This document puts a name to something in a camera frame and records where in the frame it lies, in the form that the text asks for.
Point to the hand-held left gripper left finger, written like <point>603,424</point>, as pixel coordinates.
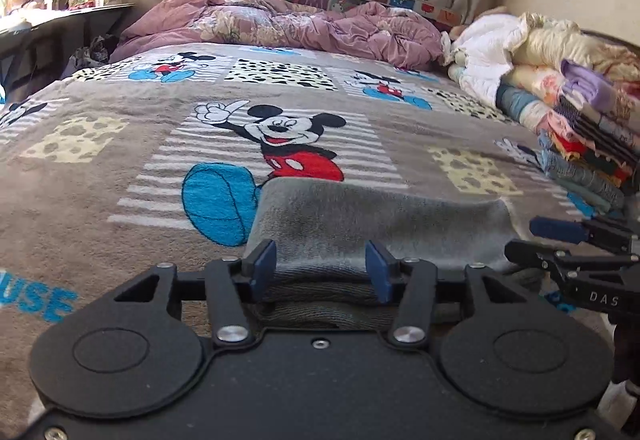
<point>265,266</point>

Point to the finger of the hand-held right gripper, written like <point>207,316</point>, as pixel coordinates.
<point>557,229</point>
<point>530,252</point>

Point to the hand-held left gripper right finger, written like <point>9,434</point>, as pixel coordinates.
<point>376,270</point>

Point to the grey knit garment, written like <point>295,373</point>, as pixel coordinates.
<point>380,225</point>

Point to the stack of folded clothes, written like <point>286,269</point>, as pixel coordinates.
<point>580,110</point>

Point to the dark clothes heap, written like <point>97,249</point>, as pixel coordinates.
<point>92,55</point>

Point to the white padded jacket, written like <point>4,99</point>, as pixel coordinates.
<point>482,55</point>

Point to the cartoon mouse printed blanket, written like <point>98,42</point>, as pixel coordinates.
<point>100,170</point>

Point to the pink crumpled quilt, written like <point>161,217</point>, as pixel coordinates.
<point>300,27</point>

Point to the black desk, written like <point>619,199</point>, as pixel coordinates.
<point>50,32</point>

